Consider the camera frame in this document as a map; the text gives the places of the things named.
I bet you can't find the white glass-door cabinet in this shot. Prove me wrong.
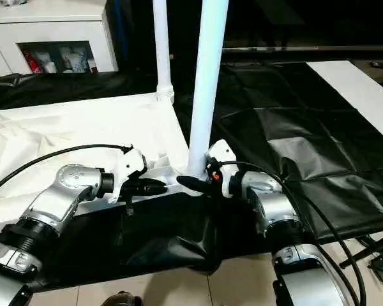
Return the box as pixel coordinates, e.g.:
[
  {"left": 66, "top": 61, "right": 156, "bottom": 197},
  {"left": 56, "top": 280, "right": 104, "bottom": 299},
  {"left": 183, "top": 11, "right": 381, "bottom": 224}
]
[{"left": 0, "top": 0, "right": 119, "bottom": 78}]

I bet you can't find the white plastic table top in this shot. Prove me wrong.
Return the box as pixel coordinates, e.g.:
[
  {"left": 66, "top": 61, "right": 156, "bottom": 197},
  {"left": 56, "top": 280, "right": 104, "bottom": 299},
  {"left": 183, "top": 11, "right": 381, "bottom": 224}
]
[{"left": 0, "top": 92, "right": 208, "bottom": 236}]

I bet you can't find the black stand leg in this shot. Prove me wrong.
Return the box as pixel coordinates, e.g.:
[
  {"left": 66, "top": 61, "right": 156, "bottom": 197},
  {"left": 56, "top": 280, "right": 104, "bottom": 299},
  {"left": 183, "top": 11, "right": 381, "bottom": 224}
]
[{"left": 339, "top": 235, "right": 383, "bottom": 269}]

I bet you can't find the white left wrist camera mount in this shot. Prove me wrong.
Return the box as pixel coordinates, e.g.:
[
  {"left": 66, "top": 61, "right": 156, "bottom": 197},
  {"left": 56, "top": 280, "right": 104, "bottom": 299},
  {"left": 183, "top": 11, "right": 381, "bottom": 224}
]
[{"left": 107, "top": 147, "right": 148, "bottom": 205}]

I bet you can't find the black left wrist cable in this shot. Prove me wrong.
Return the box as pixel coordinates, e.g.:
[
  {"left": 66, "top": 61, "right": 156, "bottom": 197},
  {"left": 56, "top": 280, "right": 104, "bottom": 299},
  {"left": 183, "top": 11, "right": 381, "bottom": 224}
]
[{"left": 0, "top": 144, "right": 134, "bottom": 199}]

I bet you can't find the white flat board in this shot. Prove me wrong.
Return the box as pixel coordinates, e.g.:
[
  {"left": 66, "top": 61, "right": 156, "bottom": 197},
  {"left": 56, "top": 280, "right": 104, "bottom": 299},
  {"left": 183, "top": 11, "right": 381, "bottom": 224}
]
[{"left": 305, "top": 59, "right": 383, "bottom": 148}]

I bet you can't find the dark robot foot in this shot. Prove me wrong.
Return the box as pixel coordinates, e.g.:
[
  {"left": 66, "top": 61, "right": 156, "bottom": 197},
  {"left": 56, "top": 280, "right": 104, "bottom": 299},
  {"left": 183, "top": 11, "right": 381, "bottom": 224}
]
[{"left": 105, "top": 290, "right": 144, "bottom": 306}]

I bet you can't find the white plastic table leg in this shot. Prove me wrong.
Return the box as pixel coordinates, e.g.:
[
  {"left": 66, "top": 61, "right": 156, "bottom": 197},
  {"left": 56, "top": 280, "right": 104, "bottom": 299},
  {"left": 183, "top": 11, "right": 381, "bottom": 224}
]
[
  {"left": 186, "top": 0, "right": 230, "bottom": 180},
  {"left": 152, "top": 0, "right": 176, "bottom": 103}
]

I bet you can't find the black table mat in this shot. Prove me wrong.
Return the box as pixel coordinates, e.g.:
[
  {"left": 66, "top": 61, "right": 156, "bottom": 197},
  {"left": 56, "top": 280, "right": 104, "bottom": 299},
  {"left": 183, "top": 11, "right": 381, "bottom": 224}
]
[{"left": 0, "top": 60, "right": 383, "bottom": 293}]

